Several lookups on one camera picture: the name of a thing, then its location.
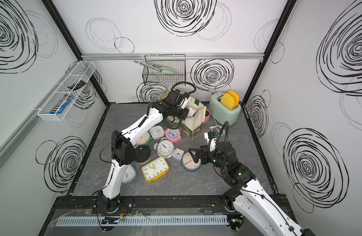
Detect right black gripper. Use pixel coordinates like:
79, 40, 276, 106
189, 144, 229, 172

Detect blue beige round clock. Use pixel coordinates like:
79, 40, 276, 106
181, 152, 202, 172

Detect small white square clock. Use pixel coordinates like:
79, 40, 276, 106
172, 148, 185, 161

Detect cream canvas tote bag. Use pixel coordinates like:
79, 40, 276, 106
162, 97, 206, 140

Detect green round alarm clock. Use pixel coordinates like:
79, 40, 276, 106
136, 131, 153, 146

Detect yellow rectangular alarm clock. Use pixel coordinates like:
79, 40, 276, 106
141, 156, 170, 183

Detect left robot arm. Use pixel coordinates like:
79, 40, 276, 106
96, 90, 190, 213

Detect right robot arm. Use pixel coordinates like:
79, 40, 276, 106
189, 142, 314, 236

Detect pink round alarm clock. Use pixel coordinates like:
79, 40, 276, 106
165, 128, 181, 143

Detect white twin bell clock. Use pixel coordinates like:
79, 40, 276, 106
153, 138, 175, 159

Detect clock lying face down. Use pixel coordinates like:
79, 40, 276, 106
134, 145, 152, 165

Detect pale blue square clock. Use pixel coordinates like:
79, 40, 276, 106
122, 165, 137, 184

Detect green kitchen tongs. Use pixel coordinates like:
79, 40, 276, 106
134, 61, 176, 75

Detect pink cup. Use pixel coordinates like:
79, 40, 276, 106
204, 109, 211, 124

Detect mint green toaster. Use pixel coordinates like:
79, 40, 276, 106
208, 92, 242, 126

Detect yellow toast slice front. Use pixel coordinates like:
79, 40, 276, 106
220, 92, 238, 110

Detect yellow toast slice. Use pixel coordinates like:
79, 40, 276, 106
228, 90, 240, 107
220, 92, 238, 110

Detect yellow toast slice back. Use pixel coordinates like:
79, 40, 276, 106
228, 90, 240, 107

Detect black remote control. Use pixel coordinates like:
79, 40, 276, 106
68, 81, 86, 91

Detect blue candy packet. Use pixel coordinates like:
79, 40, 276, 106
50, 94, 73, 114

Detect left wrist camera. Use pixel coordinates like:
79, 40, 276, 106
181, 96, 197, 118

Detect black wire basket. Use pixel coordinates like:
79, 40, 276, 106
140, 54, 186, 87

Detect white toaster power cable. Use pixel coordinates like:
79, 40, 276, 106
209, 123, 226, 137

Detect white wire wall shelf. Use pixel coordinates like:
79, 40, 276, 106
37, 61, 96, 122

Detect white cable duct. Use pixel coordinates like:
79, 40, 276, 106
55, 215, 229, 227

